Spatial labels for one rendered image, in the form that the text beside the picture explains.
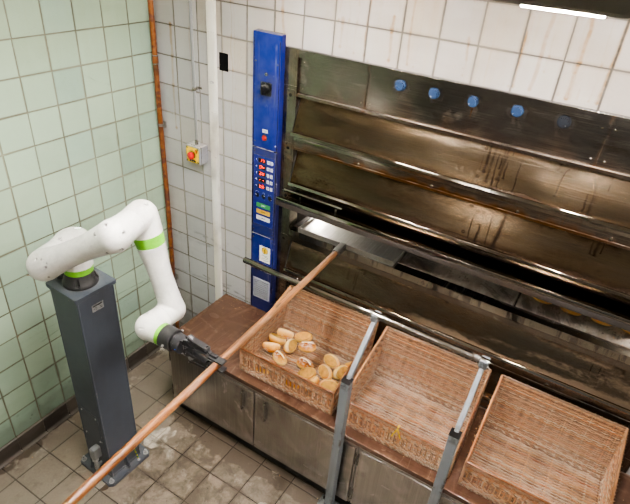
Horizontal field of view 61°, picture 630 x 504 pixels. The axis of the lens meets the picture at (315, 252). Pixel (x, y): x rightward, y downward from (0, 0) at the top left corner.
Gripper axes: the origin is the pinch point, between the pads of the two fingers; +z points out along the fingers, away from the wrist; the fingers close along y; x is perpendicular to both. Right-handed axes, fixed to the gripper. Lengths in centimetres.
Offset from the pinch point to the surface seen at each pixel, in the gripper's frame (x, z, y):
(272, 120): -97, -45, -58
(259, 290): -97, -50, 47
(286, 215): -100, -36, -7
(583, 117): -98, 87, -90
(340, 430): -39, 37, 51
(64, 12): -51, -125, -99
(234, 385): -45, -28, 68
